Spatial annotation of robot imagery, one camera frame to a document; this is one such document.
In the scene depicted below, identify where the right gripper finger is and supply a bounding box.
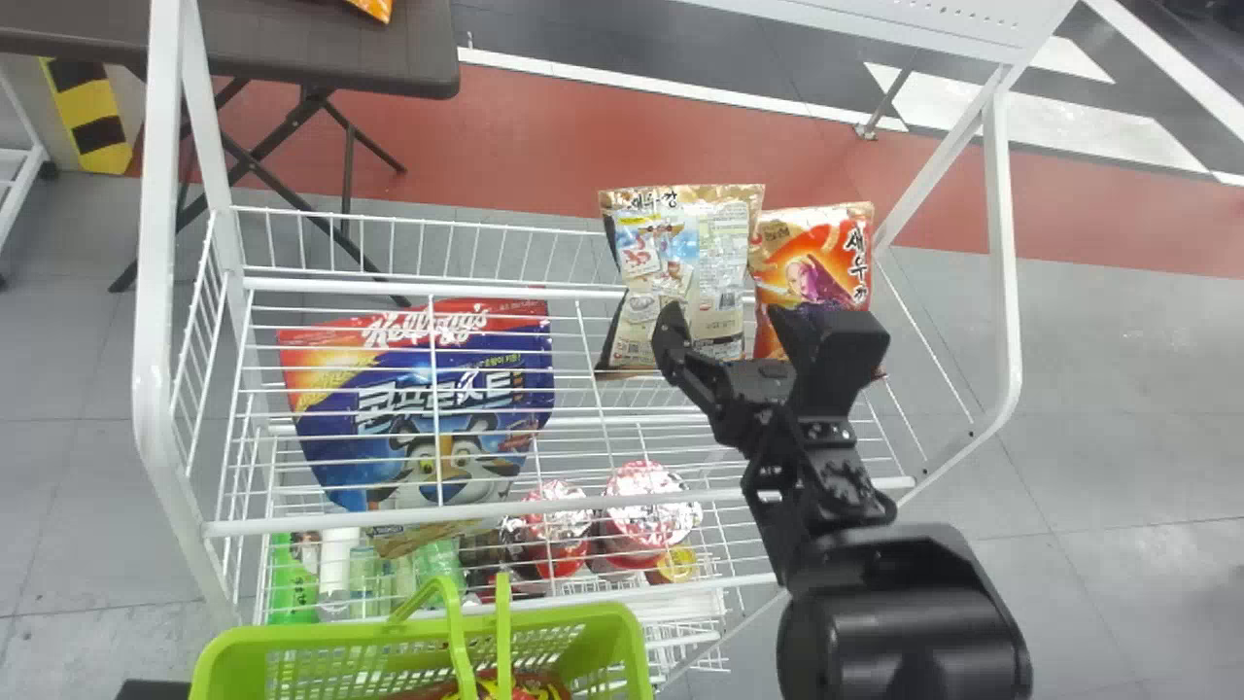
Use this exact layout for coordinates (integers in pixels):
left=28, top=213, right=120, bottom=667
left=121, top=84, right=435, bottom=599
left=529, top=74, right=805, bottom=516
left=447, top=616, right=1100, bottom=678
left=767, top=305, right=819, bottom=368
left=650, top=300, right=728, bottom=413

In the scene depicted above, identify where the dark side table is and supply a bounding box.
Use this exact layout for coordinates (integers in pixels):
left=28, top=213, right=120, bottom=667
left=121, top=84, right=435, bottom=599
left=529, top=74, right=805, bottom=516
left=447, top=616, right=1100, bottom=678
left=0, top=0, right=462, bottom=308

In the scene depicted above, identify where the red snack packet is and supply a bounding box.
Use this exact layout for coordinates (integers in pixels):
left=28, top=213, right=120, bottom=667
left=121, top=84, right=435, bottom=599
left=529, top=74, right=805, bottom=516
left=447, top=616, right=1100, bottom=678
left=387, top=669, right=576, bottom=700

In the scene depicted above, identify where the gold snack packet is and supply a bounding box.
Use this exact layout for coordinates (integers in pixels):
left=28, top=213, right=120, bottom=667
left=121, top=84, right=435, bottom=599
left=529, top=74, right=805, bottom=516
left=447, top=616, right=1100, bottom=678
left=595, top=183, right=767, bottom=374

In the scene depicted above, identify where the white wire rack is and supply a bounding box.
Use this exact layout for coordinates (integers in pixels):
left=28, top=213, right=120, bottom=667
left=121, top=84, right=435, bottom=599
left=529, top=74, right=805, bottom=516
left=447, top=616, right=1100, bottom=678
left=131, top=0, right=1080, bottom=685

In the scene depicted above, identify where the blue cereal bag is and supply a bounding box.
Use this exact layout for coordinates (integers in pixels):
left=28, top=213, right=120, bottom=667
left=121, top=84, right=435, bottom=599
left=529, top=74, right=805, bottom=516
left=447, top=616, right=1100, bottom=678
left=276, top=298, right=556, bottom=561

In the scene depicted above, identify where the orange snack packet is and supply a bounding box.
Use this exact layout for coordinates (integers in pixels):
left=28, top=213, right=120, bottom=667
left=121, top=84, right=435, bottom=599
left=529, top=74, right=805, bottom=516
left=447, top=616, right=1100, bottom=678
left=748, top=201, right=887, bottom=380

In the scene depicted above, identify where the red noodle cup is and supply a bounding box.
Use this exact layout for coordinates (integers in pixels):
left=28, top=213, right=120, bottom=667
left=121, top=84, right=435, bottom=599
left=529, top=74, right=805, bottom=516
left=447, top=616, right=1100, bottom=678
left=513, top=478, right=596, bottom=582
left=595, top=461, right=705, bottom=573

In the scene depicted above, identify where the white bottle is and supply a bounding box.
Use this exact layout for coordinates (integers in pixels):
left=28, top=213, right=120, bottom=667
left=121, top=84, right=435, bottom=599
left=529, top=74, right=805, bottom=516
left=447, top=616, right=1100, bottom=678
left=318, top=526, right=363, bottom=619

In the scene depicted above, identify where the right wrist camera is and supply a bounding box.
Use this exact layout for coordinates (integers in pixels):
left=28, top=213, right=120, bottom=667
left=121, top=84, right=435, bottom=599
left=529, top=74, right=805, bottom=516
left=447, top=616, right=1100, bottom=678
left=783, top=308, right=892, bottom=421

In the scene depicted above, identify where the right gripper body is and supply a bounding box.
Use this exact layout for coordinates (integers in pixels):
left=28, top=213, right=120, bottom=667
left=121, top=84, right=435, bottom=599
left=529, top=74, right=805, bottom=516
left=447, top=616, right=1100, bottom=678
left=694, top=354, right=810, bottom=456

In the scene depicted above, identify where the yellow black striped post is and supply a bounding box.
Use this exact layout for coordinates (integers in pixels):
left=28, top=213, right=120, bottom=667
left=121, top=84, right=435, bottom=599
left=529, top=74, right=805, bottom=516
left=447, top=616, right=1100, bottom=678
left=38, top=57, right=135, bottom=177

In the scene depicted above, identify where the green basket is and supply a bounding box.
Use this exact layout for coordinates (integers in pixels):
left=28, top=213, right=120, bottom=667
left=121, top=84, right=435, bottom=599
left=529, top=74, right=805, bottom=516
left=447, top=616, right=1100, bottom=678
left=189, top=572, right=655, bottom=700

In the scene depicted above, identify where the clear green bottle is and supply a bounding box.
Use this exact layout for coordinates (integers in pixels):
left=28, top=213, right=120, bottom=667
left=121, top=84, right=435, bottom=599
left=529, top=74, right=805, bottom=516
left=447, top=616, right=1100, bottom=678
left=411, top=538, right=469, bottom=606
left=360, top=544, right=411, bottom=615

